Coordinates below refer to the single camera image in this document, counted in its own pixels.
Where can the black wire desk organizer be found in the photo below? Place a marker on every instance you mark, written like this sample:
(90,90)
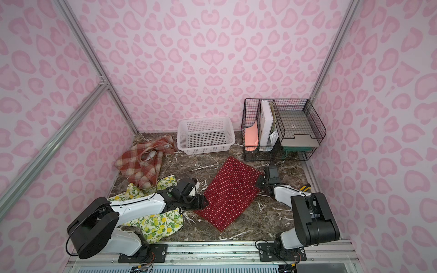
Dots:
(251,113)

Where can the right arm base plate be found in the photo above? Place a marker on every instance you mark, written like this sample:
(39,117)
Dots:
(281,252)

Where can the lemon print skirt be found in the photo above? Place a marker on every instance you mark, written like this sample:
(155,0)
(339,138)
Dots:
(153,227)

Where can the white plastic basket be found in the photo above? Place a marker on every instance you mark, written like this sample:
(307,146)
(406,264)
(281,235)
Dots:
(205,135)

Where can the aluminium front rail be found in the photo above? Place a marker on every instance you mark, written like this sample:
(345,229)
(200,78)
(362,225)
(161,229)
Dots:
(227,257)

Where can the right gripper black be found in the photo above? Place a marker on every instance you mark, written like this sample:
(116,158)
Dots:
(263,181)

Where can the green book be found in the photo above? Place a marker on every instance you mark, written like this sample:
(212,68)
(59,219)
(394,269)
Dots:
(297,149)

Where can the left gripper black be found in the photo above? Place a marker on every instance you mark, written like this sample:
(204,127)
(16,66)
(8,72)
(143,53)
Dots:
(197,201)

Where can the yellow black utility knife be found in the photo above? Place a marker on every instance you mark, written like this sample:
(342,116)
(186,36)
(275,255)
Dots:
(306,188)

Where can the white binder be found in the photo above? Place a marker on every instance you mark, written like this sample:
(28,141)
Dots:
(265,126)

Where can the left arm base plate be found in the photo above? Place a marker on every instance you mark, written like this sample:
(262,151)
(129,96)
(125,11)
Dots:
(146,254)

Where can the red polka dot skirt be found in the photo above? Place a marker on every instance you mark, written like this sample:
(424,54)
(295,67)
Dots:
(230,193)

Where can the white envelope papers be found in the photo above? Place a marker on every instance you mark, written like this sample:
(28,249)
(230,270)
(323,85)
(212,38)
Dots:
(273,137)

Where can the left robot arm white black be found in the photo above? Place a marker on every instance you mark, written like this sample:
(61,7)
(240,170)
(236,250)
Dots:
(94,231)

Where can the grey laptop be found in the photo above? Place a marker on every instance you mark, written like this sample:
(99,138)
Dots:
(296,129)

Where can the red plaid skirt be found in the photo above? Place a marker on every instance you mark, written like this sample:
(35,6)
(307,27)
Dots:
(141,164)

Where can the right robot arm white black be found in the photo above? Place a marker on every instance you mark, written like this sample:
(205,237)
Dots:
(313,219)

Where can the pink folder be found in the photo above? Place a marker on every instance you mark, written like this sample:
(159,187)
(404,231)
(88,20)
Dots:
(251,137)

